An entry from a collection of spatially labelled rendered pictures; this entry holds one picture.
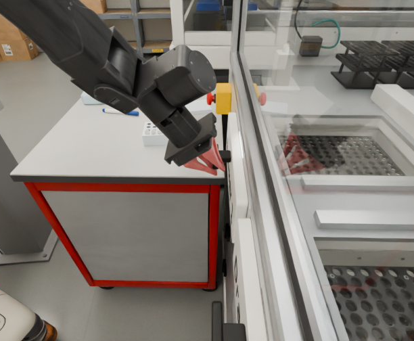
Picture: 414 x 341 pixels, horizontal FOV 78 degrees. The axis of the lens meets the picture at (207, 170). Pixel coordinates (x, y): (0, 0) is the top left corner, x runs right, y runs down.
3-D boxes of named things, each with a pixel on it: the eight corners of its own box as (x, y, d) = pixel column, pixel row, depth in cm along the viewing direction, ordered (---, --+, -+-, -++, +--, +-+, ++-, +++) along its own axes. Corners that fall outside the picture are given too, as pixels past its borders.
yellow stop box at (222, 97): (213, 114, 77) (214, 92, 72) (213, 104, 83) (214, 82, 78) (230, 115, 77) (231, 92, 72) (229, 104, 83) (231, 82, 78)
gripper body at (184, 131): (218, 139, 40) (190, 103, 36) (170, 167, 44) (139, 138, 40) (218, 118, 45) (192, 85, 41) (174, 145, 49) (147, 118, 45)
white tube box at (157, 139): (143, 146, 78) (141, 135, 76) (147, 131, 85) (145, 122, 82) (184, 144, 79) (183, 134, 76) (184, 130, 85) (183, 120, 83)
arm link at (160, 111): (136, 80, 41) (120, 101, 38) (165, 59, 37) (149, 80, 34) (165, 111, 45) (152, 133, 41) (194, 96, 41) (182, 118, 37)
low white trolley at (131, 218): (91, 298, 118) (9, 174, 68) (126, 199, 165) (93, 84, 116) (217, 300, 117) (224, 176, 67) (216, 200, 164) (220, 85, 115)
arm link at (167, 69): (99, 44, 36) (88, 95, 33) (151, -8, 29) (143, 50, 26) (164, 89, 44) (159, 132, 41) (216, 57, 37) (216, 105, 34)
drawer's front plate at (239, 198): (231, 245, 45) (236, 202, 38) (226, 149, 67) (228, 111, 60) (241, 245, 45) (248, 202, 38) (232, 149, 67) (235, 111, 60)
